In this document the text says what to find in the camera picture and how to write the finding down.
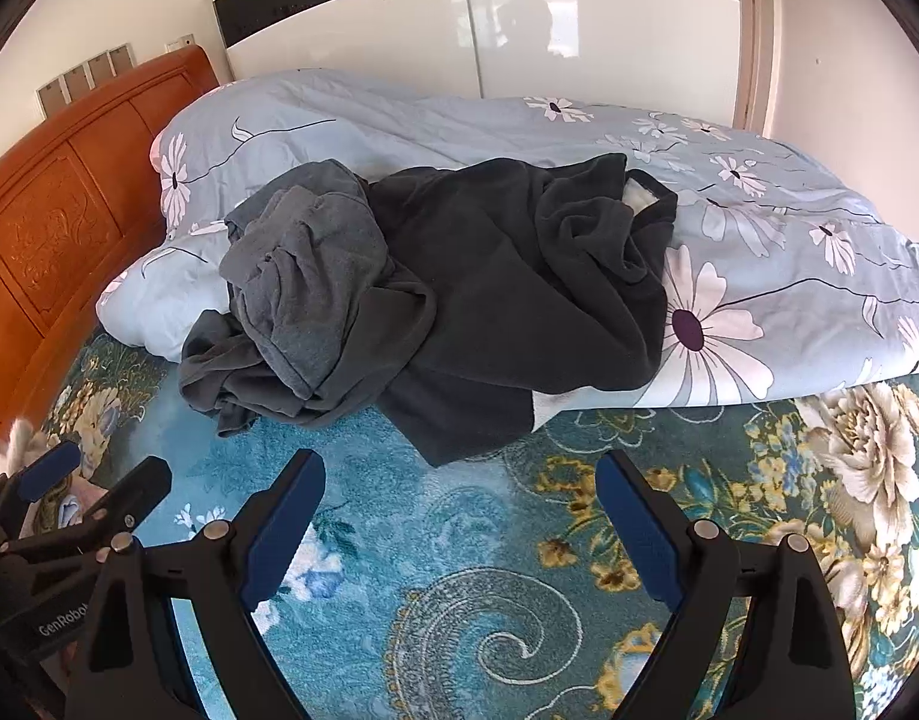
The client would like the light blue floral duvet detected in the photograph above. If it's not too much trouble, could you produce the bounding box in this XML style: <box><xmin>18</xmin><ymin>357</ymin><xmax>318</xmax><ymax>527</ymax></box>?
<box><xmin>95</xmin><ymin>67</ymin><xmax>919</xmax><ymax>413</ymax></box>

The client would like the stack of folded pastel clothes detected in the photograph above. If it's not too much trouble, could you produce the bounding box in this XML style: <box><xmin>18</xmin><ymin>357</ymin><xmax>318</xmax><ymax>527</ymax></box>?
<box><xmin>0</xmin><ymin>420</ymin><xmax>108</xmax><ymax>530</ymax></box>

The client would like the pale door frame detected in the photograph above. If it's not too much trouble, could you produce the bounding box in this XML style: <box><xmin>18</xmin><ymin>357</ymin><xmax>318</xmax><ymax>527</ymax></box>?
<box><xmin>733</xmin><ymin>0</ymin><xmax>786</xmax><ymax>140</ymax></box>

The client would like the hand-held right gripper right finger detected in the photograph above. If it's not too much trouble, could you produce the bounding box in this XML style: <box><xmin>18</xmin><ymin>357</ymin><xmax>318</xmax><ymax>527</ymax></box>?
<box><xmin>594</xmin><ymin>450</ymin><xmax>858</xmax><ymax>720</ymax></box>

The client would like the teal floral plush blanket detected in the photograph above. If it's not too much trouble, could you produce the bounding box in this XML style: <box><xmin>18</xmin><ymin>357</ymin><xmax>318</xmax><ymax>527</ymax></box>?
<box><xmin>25</xmin><ymin>322</ymin><xmax>919</xmax><ymax>720</ymax></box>

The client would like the orange wooden headboard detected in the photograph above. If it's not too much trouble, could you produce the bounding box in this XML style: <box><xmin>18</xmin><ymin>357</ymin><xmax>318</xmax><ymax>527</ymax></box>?
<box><xmin>0</xmin><ymin>43</ymin><xmax>228</xmax><ymax>466</ymax></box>

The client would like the grey knit sweater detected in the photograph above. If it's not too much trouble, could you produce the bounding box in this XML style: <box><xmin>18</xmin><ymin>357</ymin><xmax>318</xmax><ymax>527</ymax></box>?
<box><xmin>220</xmin><ymin>161</ymin><xmax>438</xmax><ymax>402</ymax></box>

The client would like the black garment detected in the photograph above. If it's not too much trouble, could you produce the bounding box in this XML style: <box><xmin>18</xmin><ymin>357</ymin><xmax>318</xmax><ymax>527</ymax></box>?
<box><xmin>370</xmin><ymin>152</ymin><xmax>680</xmax><ymax>467</ymax></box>

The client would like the dark grey garment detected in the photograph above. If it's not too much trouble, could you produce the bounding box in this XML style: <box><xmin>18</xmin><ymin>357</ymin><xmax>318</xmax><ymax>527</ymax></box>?
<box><xmin>178</xmin><ymin>311</ymin><xmax>431</xmax><ymax>440</ymax></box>

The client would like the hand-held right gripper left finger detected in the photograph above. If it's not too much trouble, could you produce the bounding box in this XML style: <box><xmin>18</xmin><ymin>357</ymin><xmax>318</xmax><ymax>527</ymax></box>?
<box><xmin>64</xmin><ymin>448</ymin><xmax>327</xmax><ymax>720</ymax></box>

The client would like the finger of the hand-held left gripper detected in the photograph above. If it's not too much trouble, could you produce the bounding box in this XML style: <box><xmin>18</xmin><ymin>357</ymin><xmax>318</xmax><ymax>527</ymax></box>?
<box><xmin>0</xmin><ymin>439</ymin><xmax>83</xmax><ymax>535</ymax></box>
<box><xmin>2</xmin><ymin>456</ymin><xmax>174</xmax><ymax>565</ymax></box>

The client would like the white glossy wardrobe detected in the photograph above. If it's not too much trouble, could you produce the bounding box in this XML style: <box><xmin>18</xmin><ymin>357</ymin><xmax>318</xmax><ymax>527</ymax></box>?
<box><xmin>200</xmin><ymin>0</ymin><xmax>761</xmax><ymax>128</ymax></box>

